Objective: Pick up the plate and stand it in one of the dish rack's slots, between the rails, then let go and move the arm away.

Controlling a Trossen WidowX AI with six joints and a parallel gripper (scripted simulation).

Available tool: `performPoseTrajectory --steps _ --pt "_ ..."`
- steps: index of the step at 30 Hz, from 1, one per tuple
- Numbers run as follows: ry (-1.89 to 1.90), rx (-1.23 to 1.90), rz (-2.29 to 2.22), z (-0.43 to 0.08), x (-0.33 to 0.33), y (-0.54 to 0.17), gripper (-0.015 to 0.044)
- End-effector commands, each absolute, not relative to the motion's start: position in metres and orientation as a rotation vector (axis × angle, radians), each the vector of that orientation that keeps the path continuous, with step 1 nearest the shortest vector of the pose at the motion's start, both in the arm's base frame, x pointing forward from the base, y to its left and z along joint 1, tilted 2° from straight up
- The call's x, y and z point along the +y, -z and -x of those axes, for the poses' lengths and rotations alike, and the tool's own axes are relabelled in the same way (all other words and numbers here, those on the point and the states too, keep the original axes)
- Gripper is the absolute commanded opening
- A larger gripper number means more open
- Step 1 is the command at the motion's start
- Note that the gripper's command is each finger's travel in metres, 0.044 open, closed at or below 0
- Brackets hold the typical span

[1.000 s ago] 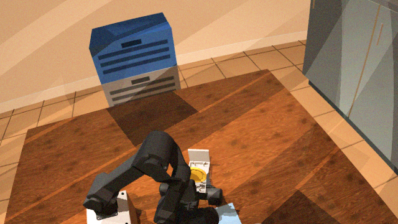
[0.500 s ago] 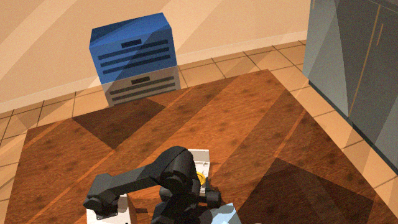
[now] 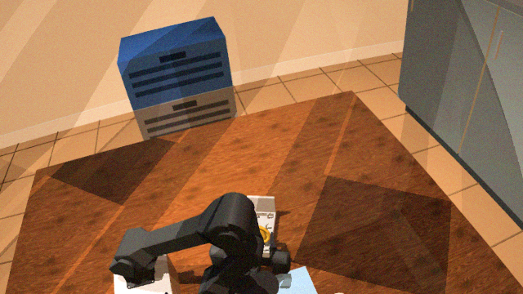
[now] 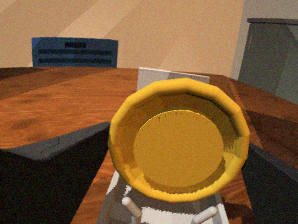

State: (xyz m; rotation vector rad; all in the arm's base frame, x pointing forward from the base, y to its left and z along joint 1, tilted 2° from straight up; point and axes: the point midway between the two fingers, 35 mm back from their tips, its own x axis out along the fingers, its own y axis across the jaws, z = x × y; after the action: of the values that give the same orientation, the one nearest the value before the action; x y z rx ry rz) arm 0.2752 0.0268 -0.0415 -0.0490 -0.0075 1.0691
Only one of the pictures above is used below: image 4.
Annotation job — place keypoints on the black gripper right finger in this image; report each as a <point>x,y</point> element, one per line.
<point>272,187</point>

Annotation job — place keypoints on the yellow round plate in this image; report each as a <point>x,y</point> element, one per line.
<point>178,140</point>

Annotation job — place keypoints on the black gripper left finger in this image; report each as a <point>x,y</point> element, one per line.
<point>44,182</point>

